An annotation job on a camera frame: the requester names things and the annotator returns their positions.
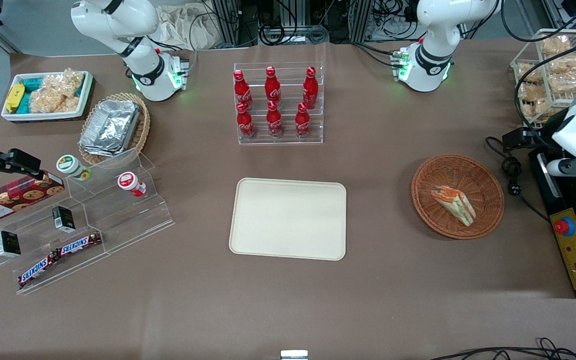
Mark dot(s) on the cream plastic tray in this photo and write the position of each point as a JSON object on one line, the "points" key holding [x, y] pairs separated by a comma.
{"points": [[278, 220]]}

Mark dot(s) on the clear acrylic bottle rack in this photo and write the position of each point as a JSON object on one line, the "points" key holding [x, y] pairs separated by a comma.
{"points": [[288, 141]]}

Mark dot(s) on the green lid white cup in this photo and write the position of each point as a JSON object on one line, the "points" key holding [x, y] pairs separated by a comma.
{"points": [[68, 164]]}

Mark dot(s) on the bagged fried snack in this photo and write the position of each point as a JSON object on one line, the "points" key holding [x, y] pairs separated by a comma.
{"points": [[570, 83], [568, 65], [555, 45], [530, 72]]}

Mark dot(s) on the oval tan wicker basket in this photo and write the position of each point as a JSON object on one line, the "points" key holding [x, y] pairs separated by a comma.
{"points": [[143, 125]]}

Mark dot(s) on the snickers chocolate bar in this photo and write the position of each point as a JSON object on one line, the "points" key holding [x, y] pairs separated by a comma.
{"points": [[38, 270], [79, 244]]}

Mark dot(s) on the round brown wicker basket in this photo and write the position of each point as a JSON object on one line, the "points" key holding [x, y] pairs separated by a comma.
{"points": [[428, 180]]}

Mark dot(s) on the beige cloth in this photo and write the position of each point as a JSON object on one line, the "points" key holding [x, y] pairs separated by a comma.
{"points": [[188, 30]]}

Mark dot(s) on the black yellow control box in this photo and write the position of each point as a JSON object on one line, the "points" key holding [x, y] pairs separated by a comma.
{"points": [[575, 250]]}

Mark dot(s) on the clear bag rice crackers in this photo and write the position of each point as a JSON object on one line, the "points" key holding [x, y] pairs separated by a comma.
{"points": [[50, 102], [65, 82]]}

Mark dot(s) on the stack of foil trays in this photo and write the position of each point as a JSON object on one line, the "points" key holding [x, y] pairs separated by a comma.
{"points": [[110, 127]]}

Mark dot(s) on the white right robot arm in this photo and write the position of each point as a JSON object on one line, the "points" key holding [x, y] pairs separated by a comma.
{"points": [[138, 60]]}

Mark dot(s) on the triangle sandwich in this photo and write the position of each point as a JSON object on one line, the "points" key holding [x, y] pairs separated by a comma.
{"points": [[455, 205]]}

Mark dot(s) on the red lid white cup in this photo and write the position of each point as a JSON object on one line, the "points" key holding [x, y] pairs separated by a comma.
{"points": [[128, 181]]}

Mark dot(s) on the aluminium frame post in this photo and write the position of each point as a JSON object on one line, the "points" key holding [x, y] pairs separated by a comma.
{"points": [[228, 25], [360, 20]]}

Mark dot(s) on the red cola bottle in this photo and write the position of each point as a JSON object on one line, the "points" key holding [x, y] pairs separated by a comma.
{"points": [[241, 90], [274, 121], [245, 122], [310, 87], [302, 122], [272, 86]]}

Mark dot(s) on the white rectangular bin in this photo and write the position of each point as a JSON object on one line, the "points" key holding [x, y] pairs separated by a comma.
{"points": [[43, 116]]}

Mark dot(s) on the red cookie box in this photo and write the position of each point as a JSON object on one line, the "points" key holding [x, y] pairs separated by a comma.
{"points": [[18, 197]]}

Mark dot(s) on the teal snack packet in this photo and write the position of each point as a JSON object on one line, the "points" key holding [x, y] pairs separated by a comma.
{"points": [[24, 104], [32, 84]]}

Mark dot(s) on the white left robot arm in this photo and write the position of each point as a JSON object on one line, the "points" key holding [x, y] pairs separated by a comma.
{"points": [[433, 45]]}

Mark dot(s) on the clear acrylic step shelf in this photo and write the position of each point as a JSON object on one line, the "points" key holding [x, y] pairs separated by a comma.
{"points": [[133, 215]]}

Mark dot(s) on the small black box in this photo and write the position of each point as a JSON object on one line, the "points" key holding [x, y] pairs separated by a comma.
{"points": [[63, 218], [8, 243]]}

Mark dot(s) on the red emergency stop button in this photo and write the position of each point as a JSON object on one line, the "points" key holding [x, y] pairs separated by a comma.
{"points": [[564, 227]]}

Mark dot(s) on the black power adapter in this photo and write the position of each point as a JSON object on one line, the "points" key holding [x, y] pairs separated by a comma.
{"points": [[515, 139]]}

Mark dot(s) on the yellow snack packet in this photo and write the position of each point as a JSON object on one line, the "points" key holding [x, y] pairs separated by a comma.
{"points": [[15, 97]]}

